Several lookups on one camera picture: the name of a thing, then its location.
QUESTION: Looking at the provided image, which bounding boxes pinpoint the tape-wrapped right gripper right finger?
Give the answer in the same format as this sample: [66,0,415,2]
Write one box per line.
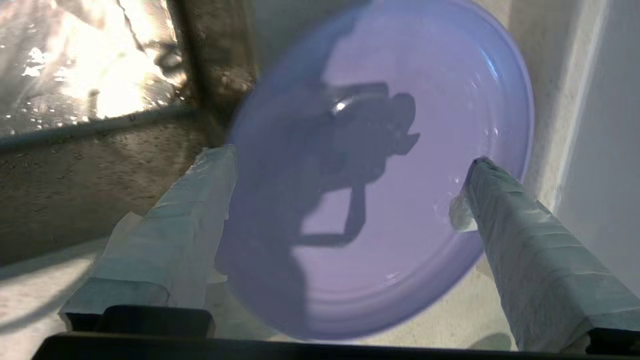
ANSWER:
[448,157,640,354]

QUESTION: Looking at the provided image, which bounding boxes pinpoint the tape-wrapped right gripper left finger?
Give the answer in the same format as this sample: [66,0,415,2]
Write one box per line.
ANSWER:
[59,144,239,332]

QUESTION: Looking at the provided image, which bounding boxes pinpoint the lavender round plate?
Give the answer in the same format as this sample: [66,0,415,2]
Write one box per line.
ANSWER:
[215,0,536,342]

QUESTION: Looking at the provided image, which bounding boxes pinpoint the stainless steel sink basin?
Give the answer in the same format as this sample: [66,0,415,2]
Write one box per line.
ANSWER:
[0,0,261,267]

